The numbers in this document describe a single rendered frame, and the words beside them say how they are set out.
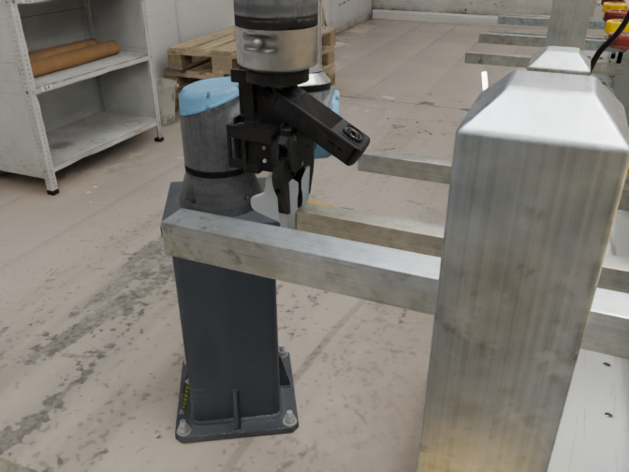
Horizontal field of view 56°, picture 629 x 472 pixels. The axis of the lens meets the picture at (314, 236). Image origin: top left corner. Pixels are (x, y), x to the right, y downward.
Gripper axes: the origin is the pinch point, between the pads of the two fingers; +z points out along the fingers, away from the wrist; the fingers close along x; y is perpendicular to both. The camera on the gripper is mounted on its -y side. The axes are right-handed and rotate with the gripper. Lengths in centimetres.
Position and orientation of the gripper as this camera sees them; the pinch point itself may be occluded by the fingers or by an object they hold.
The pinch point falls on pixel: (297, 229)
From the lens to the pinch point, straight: 74.5
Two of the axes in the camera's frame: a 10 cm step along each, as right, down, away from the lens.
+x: -3.8, 4.3, -8.2
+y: -9.2, -1.8, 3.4
